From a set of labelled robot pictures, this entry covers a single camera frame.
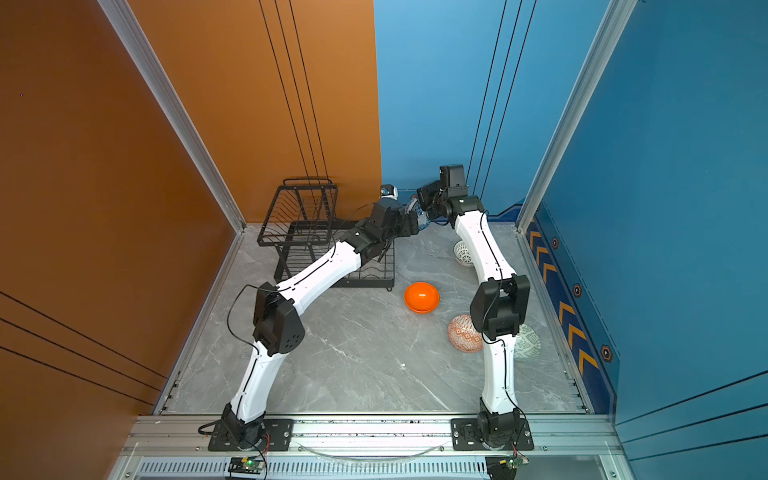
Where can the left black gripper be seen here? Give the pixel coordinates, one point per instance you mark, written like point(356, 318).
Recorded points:
point(408, 226)

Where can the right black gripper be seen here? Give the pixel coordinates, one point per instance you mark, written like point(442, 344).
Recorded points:
point(423, 196)

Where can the blue floral white bowl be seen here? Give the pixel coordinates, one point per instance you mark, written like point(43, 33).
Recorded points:
point(414, 207)

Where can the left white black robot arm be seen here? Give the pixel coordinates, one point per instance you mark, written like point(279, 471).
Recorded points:
point(278, 329)

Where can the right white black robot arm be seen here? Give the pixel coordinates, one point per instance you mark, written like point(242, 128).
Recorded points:
point(498, 310)

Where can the white lattice pattern bowl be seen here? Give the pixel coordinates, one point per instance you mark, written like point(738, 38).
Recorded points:
point(463, 254)

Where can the orange plastic bowl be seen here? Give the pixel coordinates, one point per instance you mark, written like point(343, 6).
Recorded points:
point(421, 297)

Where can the red geometric pattern bowl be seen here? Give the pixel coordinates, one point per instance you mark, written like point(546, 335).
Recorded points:
point(463, 335)

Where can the green geometric pattern bowl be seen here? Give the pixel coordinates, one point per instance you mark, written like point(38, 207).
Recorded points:
point(528, 344)

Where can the right green circuit board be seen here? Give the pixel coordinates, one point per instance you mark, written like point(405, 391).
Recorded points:
point(504, 467)

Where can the green circuit board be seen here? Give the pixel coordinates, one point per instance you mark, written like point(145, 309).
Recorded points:
point(504, 467)
point(246, 468)

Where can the left green circuit board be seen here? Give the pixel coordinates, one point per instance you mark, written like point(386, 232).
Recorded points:
point(246, 468)

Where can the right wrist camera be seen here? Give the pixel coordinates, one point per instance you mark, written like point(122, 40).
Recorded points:
point(453, 177)

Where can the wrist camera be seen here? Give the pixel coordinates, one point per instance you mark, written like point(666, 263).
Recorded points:
point(453, 177)
point(389, 191)

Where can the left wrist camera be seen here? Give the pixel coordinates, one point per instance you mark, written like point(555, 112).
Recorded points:
point(389, 191)

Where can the black wire dish rack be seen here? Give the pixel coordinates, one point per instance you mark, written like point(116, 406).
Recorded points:
point(302, 226)

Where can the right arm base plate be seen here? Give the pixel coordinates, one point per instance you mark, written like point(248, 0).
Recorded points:
point(468, 435)

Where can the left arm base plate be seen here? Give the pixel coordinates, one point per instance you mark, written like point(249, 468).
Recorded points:
point(266, 435)

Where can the aluminium front rail frame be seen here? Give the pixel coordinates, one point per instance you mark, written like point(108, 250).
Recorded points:
point(372, 446)

